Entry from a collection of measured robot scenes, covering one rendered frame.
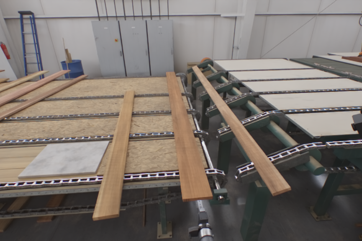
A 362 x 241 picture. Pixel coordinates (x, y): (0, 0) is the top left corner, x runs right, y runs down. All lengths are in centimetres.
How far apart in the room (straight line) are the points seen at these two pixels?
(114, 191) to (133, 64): 565
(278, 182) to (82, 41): 722
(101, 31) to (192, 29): 294
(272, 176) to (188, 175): 59
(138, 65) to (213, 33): 284
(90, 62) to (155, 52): 242
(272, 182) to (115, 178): 111
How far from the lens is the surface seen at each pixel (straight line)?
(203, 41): 736
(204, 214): 123
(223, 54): 758
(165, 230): 221
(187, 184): 145
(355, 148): 202
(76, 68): 694
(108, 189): 151
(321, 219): 276
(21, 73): 875
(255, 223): 207
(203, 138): 213
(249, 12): 685
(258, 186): 171
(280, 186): 148
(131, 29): 668
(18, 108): 351
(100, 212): 139
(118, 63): 688
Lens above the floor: 191
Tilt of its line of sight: 27 degrees down
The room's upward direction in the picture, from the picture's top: 1 degrees counter-clockwise
